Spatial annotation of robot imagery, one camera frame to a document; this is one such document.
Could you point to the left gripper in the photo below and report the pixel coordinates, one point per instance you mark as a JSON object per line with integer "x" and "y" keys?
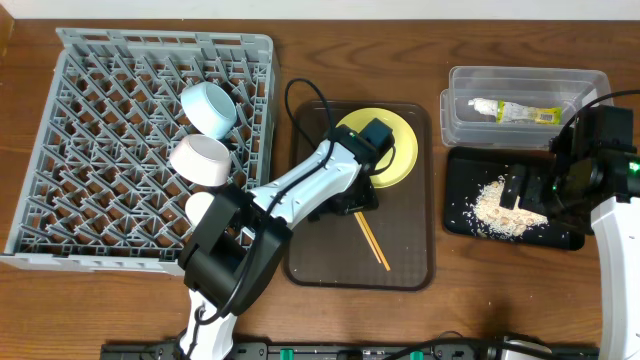
{"x": 370, "y": 200}

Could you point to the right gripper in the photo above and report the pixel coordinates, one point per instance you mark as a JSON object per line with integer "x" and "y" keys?
{"x": 530, "y": 198}

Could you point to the rice food waste pile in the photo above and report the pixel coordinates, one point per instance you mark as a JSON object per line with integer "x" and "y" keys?
{"x": 488, "y": 218}

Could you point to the yellow plate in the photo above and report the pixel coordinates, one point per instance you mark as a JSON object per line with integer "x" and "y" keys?
{"x": 398, "y": 164}

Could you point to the green snack wrapper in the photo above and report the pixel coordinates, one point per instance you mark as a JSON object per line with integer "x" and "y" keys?
{"x": 506, "y": 112}

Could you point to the white cup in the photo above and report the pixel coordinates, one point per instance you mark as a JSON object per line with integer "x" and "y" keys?
{"x": 197, "y": 205}

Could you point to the pink bowl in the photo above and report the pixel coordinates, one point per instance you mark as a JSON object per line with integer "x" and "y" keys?
{"x": 202, "y": 160}

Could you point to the light blue bowl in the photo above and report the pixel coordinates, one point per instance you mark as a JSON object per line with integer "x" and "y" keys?
{"x": 209, "y": 108}

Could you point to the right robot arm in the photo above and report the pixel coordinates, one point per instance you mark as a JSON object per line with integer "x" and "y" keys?
{"x": 615, "y": 226}

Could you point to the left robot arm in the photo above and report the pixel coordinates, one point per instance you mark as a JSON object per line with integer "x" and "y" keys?
{"x": 237, "y": 245}

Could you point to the black waste tray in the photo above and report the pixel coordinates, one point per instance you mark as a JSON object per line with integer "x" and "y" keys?
{"x": 469, "y": 172}

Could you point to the left wooden chopstick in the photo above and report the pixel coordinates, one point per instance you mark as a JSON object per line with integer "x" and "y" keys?
{"x": 368, "y": 235}

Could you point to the wooden chopstick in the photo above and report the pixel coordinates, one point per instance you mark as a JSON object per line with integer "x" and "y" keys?
{"x": 368, "y": 235}
{"x": 384, "y": 263}

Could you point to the right wooden chopstick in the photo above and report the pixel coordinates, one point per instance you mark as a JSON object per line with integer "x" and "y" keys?
{"x": 384, "y": 263}

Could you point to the brown serving tray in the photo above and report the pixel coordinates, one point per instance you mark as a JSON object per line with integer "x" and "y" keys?
{"x": 333, "y": 252}

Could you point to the clear plastic bin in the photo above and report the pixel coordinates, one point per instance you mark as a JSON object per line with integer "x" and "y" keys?
{"x": 461, "y": 125}

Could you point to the grey dish rack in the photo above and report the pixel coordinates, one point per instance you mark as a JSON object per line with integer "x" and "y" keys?
{"x": 99, "y": 191}

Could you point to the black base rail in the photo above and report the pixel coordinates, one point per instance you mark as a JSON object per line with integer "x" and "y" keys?
{"x": 448, "y": 346}

